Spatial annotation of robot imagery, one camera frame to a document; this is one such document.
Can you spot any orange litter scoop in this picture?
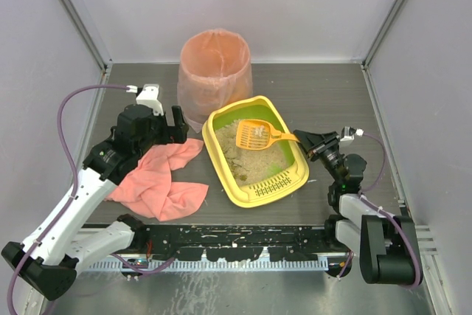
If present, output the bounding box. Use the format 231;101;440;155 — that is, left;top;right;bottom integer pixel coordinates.
235;119;299;150

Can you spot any yellow green litter box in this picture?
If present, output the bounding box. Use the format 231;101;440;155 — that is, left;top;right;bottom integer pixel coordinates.
202;96;309;208

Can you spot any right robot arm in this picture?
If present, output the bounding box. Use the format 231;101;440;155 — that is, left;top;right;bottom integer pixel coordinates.
294;127;423;288

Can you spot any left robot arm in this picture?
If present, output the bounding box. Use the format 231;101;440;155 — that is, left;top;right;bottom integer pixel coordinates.
1;104;189;301

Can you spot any beige cat litter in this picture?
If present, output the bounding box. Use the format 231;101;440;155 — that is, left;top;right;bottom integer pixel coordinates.
215;120;289;187

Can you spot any pink cloth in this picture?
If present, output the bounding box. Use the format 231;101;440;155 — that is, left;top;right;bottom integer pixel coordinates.
105;139;209;222

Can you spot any bin with pink bag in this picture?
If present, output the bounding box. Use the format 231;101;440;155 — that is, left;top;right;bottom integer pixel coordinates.
177;29;253;134

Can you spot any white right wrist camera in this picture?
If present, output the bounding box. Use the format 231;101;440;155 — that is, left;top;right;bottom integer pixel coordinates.
339;126;364;144

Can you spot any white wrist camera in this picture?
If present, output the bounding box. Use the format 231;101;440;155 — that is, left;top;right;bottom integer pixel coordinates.
339;126;364;144
136;84;164;116

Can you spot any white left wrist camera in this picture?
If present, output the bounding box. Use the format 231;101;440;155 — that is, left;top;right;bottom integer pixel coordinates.
136;84;164;116

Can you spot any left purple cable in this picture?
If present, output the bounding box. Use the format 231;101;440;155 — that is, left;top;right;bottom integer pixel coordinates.
7;85;141;314

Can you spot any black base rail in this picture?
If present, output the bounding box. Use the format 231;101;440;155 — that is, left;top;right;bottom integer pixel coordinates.
119;224;348;262

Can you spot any white slotted cable duct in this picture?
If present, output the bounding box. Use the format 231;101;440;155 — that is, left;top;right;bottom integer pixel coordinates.
86;255;329;272

